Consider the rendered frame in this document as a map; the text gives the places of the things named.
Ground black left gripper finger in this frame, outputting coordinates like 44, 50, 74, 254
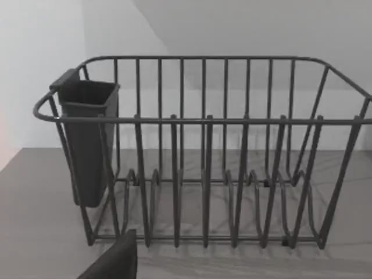
77, 229, 138, 279

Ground dark grey cutlery holder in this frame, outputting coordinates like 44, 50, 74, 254
49, 69, 120, 208

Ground grey wire dish rack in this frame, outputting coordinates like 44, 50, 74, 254
33, 56, 372, 250

